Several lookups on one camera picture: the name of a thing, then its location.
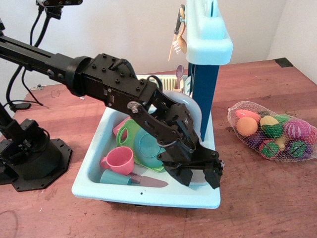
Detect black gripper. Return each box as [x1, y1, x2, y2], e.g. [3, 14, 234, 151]
[157, 140, 223, 189]

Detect grey toy faucet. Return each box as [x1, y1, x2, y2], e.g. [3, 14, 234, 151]
[163, 90, 207, 186]

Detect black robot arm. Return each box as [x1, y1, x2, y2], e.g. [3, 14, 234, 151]
[0, 36, 223, 188]

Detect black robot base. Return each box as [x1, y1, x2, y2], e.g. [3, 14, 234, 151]
[0, 99, 73, 192]

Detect pink toy knife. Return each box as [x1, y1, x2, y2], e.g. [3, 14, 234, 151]
[129, 173, 168, 188]

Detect teal toy plate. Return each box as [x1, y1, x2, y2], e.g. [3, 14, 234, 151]
[133, 128, 165, 169]

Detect pink toy cup front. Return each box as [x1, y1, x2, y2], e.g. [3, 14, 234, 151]
[100, 146, 134, 176]

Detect pink toy cup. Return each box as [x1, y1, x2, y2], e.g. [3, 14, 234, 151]
[100, 146, 134, 176]
[112, 117, 130, 136]

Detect green toy tray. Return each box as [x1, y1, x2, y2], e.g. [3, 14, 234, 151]
[116, 119, 163, 172]

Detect net bag of toy food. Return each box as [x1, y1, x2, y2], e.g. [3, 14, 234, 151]
[227, 101, 317, 162]

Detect pink toy cup back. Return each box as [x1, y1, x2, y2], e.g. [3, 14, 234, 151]
[112, 117, 130, 136]

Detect yellow toy dish rack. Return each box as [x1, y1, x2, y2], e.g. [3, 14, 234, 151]
[137, 75, 184, 93]

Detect purple toy spoon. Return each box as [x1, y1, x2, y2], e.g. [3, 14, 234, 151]
[175, 65, 184, 89]

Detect light blue toy sink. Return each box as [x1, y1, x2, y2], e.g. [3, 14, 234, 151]
[71, 75, 221, 210]

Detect light blue toy shelf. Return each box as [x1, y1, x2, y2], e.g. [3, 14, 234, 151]
[185, 0, 233, 139]

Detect hanging toy utensils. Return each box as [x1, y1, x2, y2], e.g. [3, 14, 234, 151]
[168, 4, 187, 61]

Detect black cable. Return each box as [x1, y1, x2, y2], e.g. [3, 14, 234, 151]
[5, 9, 50, 111]

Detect camera on mount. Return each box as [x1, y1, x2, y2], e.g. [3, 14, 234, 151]
[36, 0, 83, 19]

